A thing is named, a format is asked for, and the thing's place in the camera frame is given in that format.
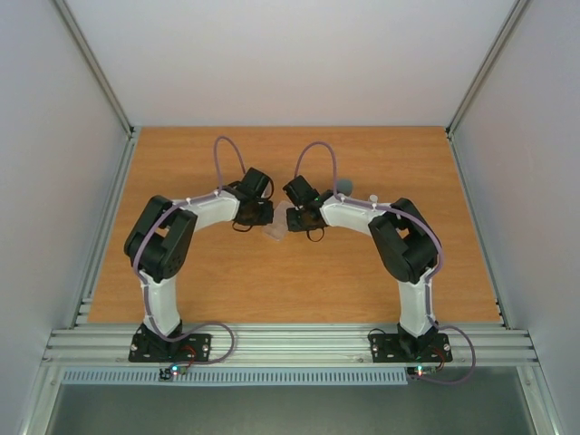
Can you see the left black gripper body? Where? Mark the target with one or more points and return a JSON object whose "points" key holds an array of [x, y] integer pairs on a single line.
{"points": [[258, 217]]}

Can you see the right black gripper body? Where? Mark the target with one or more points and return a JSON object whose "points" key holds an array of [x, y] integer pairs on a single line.
{"points": [[298, 221]]}

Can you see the clear plastic pill organizer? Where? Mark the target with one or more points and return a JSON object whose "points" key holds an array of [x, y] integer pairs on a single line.
{"points": [[278, 228]]}

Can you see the orange pill bottle grey cap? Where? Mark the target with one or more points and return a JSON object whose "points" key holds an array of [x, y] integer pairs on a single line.
{"points": [[344, 186]]}

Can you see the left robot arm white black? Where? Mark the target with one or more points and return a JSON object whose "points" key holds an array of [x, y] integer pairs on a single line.
{"points": [[157, 248]]}

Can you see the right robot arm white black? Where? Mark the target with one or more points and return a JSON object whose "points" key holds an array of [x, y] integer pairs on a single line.
{"points": [[407, 246]]}

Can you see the left small circuit board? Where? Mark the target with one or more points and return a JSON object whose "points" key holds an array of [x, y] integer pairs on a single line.
{"points": [[172, 372]]}

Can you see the small circuit board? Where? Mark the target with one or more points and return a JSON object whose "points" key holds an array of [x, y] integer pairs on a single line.
{"points": [[172, 372], [419, 371]]}

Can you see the right small circuit board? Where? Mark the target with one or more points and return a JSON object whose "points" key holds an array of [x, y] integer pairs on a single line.
{"points": [[419, 371]]}

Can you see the grey slotted cable duct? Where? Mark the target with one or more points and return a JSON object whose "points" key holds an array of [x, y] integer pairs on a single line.
{"points": [[233, 377]]}

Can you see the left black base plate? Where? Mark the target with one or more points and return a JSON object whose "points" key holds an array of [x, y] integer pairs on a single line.
{"points": [[147, 347]]}

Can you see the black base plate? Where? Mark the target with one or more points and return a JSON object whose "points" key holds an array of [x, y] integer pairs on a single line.
{"points": [[403, 348], [147, 347]]}

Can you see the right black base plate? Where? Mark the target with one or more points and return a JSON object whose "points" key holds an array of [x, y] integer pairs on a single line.
{"points": [[403, 348]]}

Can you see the aluminium front frame rail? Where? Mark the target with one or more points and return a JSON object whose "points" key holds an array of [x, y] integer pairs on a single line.
{"points": [[301, 345]]}

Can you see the left aluminium corner post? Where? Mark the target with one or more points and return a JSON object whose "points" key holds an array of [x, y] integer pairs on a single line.
{"points": [[68, 18]]}

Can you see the aluminium corner post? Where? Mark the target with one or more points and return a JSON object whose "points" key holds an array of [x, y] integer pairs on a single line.
{"points": [[68, 18], [500, 41]]}

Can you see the right aluminium corner post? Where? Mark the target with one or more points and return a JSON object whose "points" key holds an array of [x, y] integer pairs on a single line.
{"points": [[500, 41]]}

